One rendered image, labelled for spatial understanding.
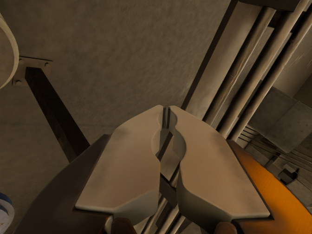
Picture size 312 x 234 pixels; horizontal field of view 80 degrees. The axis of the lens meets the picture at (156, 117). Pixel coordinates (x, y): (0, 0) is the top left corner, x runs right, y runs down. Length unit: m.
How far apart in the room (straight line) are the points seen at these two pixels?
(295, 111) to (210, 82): 2.39
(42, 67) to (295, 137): 2.41
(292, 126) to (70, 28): 2.32
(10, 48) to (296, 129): 2.51
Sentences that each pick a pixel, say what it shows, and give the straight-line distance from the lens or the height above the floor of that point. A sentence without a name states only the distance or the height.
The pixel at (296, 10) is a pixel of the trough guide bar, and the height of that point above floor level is 0.70.
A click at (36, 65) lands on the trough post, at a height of 0.01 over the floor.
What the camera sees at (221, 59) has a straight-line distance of 0.25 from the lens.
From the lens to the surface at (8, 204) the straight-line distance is 0.67.
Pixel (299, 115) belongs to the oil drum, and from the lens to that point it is 2.60.
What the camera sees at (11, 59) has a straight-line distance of 0.27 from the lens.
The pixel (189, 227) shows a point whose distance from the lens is 2.18.
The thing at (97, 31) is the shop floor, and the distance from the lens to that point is 0.90.
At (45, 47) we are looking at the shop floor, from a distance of 0.85.
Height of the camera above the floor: 0.76
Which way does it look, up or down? 30 degrees down
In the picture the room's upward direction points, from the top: 135 degrees clockwise
